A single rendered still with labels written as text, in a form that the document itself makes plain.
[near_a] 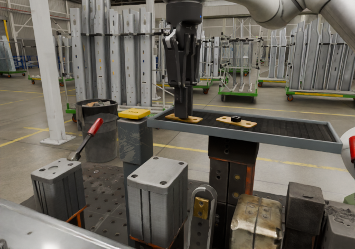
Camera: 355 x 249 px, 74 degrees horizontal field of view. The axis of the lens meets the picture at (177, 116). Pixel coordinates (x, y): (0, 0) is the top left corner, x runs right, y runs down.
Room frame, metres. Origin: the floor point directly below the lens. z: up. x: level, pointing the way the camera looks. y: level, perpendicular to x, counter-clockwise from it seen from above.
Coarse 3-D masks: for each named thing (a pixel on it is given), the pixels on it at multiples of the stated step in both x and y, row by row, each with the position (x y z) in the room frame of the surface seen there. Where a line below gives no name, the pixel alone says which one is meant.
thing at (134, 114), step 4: (132, 108) 0.63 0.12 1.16; (120, 112) 0.59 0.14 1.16; (124, 112) 0.59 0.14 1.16; (128, 112) 0.59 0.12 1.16; (132, 112) 0.59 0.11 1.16; (136, 112) 0.59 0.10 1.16; (140, 112) 0.59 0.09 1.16; (144, 112) 0.59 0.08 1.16; (148, 112) 0.60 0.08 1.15; (120, 116) 0.58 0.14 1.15; (124, 116) 0.58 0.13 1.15; (128, 116) 0.57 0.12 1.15; (132, 116) 0.57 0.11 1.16; (136, 116) 0.56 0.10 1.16; (140, 116) 0.57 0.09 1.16; (144, 116) 0.59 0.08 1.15
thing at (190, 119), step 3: (171, 114) 0.55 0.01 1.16; (165, 117) 0.53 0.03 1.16; (168, 117) 0.53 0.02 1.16; (171, 117) 0.53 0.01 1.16; (174, 117) 0.53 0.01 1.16; (177, 117) 0.53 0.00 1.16; (189, 117) 0.53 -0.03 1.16; (192, 117) 0.53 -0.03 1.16; (195, 117) 0.53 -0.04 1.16; (180, 120) 0.51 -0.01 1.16; (183, 120) 0.51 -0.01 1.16; (186, 120) 0.50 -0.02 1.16; (189, 120) 0.50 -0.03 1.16; (192, 120) 0.50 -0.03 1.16; (195, 120) 0.50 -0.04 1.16; (198, 120) 0.50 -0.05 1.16; (201, 120) 0.51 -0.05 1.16
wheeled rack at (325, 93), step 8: (288, 64) 7.10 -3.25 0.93; (288, 80) 6.26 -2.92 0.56; (352, 80) 6.47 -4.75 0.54; (288, 88) 6.24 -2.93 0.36; (312, 88) 6.36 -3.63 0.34; (288, 96) 6.29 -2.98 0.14; (328, 96) 5.88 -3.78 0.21; (336, 96) 5.81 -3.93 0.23; (344, 96) 5.75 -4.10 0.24; (352, 96) 5.69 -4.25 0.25
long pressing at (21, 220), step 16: (0, 208) 0.42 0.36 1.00; (16, 208) 0.41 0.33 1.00; (0, 224) 0.37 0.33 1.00; (16, 224) 0.37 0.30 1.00; (32, 224) 0.37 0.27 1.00; (48, 224) 0.37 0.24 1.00; (64, 224) 0.37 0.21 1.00; (16, 240) 0.33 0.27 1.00; (32, 240) 0.33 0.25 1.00; (48, 240) 0.33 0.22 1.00; (64, 240) 0.33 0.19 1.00; (80, 240) 0.33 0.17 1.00; (96, 240) 0.33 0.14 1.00; (112, 240) 0.33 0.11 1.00
